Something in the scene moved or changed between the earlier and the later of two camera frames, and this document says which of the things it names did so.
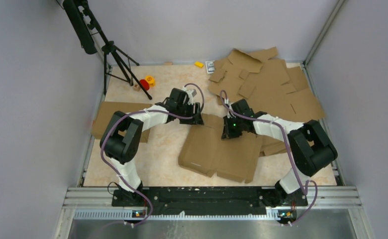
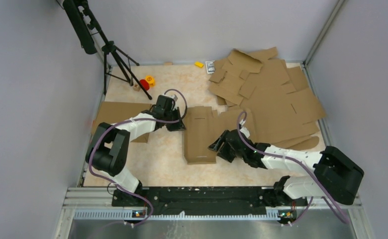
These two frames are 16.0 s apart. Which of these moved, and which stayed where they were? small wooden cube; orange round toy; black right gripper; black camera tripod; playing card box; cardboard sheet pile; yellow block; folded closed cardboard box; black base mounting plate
Moved: black right gripper
Stayed: folded closed cardboard box; yellow block; cardboard sheet pile; black base mounting plate; small wooden cube; orange round toy; black camera tripod; playing card box
